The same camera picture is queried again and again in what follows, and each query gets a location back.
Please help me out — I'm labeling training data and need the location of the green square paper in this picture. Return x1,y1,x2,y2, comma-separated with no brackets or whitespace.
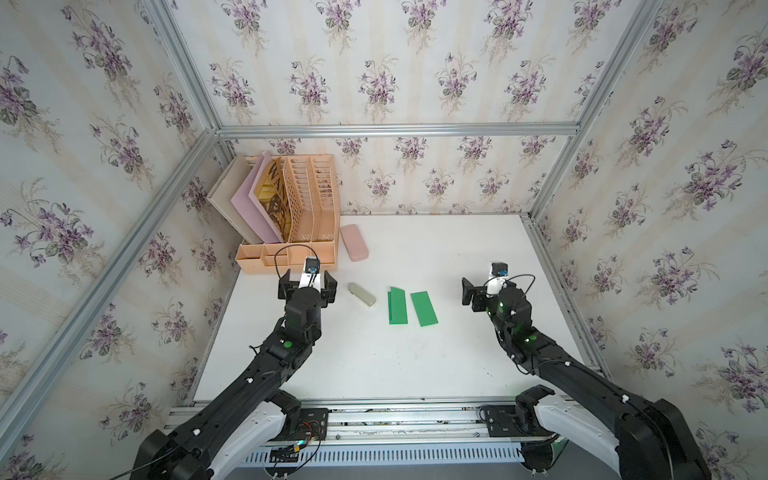
411,291,438,327
387,287,408,325

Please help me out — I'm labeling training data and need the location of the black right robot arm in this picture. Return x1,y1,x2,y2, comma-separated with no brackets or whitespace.
461,277,712,479

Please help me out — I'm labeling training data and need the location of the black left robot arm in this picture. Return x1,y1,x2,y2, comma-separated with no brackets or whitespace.
125,251,337,479

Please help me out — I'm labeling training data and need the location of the pale green stapler case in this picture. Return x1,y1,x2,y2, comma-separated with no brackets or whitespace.
347,282,377,308

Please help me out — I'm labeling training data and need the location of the yellow black patterned book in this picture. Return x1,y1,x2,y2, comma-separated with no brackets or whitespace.
251,154,291,243

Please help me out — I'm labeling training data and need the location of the pink folder board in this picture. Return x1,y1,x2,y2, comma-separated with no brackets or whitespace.
230,151,284,244

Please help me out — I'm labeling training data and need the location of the peach plastic file organizer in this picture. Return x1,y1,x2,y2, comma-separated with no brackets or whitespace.
236,154,341,274

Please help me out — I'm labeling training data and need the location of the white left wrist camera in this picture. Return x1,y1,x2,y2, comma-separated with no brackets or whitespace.
299,257,321,291

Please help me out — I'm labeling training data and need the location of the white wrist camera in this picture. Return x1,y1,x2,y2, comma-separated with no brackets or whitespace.
483,262,510,297
299,257,321,291

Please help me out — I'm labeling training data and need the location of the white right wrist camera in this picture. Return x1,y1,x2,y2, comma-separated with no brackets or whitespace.
483,262,510,297

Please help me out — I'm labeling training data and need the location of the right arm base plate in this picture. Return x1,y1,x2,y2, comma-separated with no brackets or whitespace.
478,404,556,441

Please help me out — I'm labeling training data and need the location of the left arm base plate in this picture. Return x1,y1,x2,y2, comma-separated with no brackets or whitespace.
273,408,330,442

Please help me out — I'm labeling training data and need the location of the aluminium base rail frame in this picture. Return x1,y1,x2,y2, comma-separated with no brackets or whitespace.
161,395,637,480

